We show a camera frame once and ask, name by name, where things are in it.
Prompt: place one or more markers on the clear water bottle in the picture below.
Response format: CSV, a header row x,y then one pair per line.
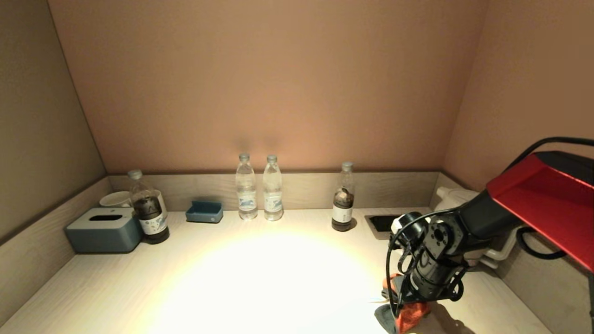
x,y
273,195
246,195

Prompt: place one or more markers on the white ceramic mug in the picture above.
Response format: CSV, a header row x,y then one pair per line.
x,y
112,199

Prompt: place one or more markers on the white electric kettle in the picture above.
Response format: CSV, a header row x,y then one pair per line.
x,y
452,199

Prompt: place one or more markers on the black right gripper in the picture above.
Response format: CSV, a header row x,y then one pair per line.
x,y
438,260

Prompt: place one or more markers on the small blue tray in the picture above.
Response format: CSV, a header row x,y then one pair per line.
x,y
204,213

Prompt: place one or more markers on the black wrist camera white mount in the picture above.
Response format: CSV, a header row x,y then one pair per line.
x,y
410,227

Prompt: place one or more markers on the slim dark drink bottle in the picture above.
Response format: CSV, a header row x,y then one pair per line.
x,y
342,208

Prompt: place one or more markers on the orange microfibre cloth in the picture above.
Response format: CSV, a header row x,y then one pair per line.
x,y
413,317

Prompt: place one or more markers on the blue-grey tissue box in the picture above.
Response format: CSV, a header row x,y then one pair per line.
x,y
104,234

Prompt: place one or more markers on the large dark drink bottle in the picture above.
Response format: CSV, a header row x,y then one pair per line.
x,y
150,214

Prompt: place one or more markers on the recessed black socket box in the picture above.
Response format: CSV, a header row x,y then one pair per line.
x,y
381,223

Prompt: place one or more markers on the red and black right arm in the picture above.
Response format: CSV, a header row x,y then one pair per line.
x,y
543,199

